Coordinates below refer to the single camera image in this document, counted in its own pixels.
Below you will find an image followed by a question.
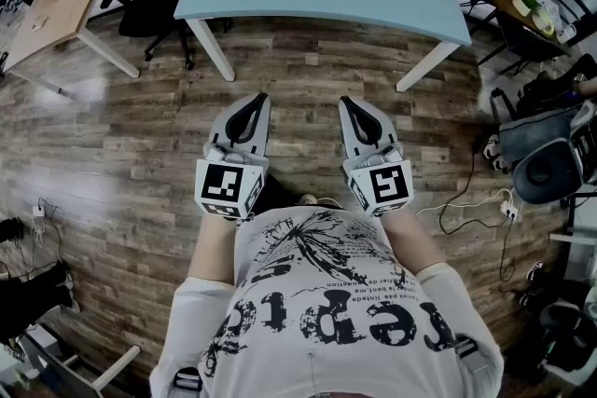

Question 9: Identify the pale yellow bowl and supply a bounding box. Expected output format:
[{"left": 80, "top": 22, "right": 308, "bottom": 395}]
[{"left": 533, "top": 11, "right": 557, "bottom": 37}]

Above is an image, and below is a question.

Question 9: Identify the white cup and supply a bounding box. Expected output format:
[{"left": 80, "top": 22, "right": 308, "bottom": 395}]
[{"left": 556, "top": 22, "right": 579, "bottom": 44}]

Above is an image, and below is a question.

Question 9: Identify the pair of black white sneakers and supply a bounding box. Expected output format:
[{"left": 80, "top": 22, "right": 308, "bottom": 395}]
[{"left": 481, "top": 132, "right": 510, "bottom": 174}]

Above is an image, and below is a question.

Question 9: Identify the grey office chair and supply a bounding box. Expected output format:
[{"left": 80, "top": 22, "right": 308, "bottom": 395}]
[{"left": 489, "top": 100, "right": 597, "bottom": 207}]

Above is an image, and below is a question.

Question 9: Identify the person's white printed shirt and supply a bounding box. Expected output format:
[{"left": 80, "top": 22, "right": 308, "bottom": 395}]
[{"left": 148, "top": 204, "right": 506, "bottom": 398}]

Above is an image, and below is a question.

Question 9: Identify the person's beige shoe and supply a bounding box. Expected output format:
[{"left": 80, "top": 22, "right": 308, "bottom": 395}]
[{"left": 298, "top": 192, "right": 338, "bottom": 208}]

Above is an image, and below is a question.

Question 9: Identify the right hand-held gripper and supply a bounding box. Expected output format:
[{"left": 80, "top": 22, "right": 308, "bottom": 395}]
[{"left": 338, "top": 95, "right": 416, "bottom": 219}]

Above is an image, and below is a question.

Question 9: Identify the black floor cable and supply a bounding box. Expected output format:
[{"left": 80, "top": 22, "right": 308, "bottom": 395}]
[{"left": 437, "top": 148, "right": 518, "bottom": 283}]

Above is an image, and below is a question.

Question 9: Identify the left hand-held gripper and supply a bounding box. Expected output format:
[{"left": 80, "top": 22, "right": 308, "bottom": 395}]
[{"left": 194, "top": 91, "right": 272, "bottom": 221}]

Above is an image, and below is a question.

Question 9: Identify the person's right forearm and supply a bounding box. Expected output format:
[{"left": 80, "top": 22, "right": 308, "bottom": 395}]
[{"left": 380, "top": 203, "right": 450, "bottom": 277}]

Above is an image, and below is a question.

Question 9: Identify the person's left forearm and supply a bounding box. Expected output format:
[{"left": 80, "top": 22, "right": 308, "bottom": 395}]
[{"left": 186, "top": 212, "right": 244, "bottom": 286}]

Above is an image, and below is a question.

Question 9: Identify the light wooden desk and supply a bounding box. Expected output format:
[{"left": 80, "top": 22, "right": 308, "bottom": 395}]
[{"left": 2, "top": 0, "right": 142, "bottom": 103}]

